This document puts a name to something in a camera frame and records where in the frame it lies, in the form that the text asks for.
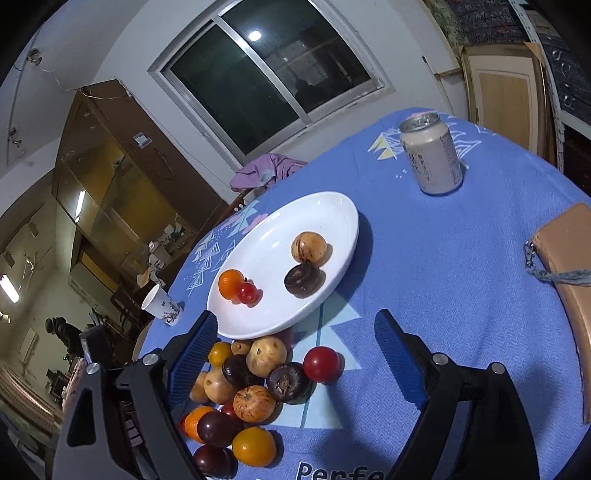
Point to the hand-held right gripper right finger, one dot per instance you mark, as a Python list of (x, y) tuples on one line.
[(399, 360)]

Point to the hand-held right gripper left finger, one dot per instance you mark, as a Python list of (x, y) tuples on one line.
[(194, 350)]

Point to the small tan fruit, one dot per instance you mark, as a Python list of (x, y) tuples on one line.
[(198, 390), (240, 347)]

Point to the tan round fruit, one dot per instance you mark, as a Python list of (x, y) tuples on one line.
[(219, 387)]

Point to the orange striped fruit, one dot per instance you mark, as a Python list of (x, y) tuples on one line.
[(253, 404)]

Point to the dark purple passion fruit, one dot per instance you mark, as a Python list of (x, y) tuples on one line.
[(287, 382), (302, 279), (235, 370)]

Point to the yellow orange tomato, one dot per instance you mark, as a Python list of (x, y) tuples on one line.
[(254, 446)]

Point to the white oval plate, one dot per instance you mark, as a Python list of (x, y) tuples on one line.
[(277, 221)]

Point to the white printed paper cup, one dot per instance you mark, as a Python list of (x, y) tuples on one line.
[(159, 304)]

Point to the red cherry tomato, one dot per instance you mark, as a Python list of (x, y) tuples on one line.
[(247, 293), (228, 409)]

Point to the large tan fruit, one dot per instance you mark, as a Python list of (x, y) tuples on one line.
[(266, 355)]

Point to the dark red plum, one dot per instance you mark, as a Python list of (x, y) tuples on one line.
[(216, 429), (211, 461)]

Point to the blue printed tablecloth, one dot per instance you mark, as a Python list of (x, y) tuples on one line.
[(438, 277)]

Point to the tan striped passion fruit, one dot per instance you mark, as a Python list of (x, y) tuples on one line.
[(309, 249)]

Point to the wooden chair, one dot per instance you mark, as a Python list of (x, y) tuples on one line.
[(232, 207)]

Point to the wooden glass door cabinet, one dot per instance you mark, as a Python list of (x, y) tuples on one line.
[(138, 194)]

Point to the purple cloth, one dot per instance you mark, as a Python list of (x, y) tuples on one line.
[(263, 173)]

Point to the fluorescent tube light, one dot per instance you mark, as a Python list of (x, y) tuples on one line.
[(9, 287)]

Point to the tan leather wallet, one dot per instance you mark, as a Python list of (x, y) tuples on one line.
[(568, 249)]

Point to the beige drink can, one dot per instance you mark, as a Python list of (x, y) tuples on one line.
[(431, 157)]

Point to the white label on cabinet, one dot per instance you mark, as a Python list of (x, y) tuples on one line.
[(141, 140)]

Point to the sliding glass window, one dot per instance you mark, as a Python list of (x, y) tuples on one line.
[(240, 92)]

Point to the white metal rack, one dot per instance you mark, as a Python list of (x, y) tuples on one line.
[(559, 134)]

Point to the light wooden door panel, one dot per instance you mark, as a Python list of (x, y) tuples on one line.
[(508, 92)]

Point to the dark patterned cloth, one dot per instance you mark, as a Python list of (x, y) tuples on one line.
[(480, 21)]

